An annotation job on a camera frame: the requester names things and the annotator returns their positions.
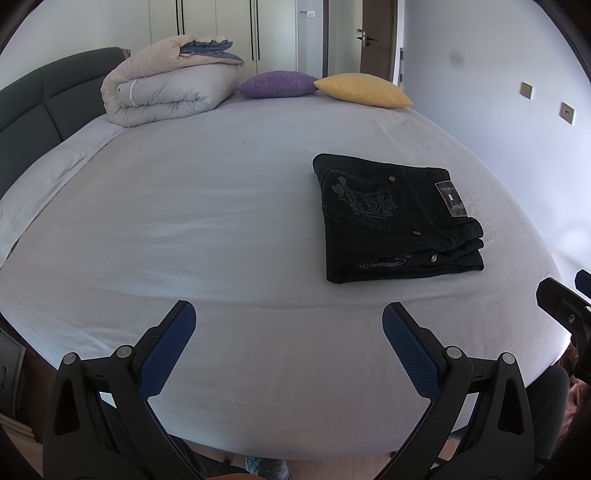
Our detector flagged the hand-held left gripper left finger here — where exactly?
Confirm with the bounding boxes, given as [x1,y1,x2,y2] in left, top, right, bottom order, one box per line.
[42,300,204,480]

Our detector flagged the folded beige duvet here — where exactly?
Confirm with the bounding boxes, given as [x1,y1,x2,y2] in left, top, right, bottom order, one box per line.
[100,34,246,127]

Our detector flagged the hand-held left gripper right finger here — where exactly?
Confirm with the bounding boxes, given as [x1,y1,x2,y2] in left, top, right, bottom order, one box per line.
[382,302,536,480]

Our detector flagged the cream wardrobe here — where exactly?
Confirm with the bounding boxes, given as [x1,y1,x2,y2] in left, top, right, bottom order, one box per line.
[148,0,298,77]

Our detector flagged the person's grey socked foot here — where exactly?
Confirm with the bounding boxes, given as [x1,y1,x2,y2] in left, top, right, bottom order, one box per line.
[245,455,293,480]

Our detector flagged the black pants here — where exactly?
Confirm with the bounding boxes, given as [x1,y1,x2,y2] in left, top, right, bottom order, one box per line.
[312,153,485,284]

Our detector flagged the bed with white sheet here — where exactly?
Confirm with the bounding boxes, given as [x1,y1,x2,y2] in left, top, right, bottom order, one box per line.
[0,78,571,460]

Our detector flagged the purple pillow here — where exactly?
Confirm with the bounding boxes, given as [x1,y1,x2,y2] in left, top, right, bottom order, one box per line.
[235,71,319,99]

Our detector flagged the dark grey padded bed base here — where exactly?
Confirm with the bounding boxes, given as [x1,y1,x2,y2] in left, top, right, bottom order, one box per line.
[526,367,571,464]

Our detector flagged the brown wooden door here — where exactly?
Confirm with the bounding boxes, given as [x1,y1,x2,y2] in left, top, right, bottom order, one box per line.
[362,0,398,86]

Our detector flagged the dark grey padded headboard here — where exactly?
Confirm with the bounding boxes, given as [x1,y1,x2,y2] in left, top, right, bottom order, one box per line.
[0,47,132,195]

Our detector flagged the yellow pillow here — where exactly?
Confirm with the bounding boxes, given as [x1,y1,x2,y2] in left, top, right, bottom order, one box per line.
[314,73,413,109]

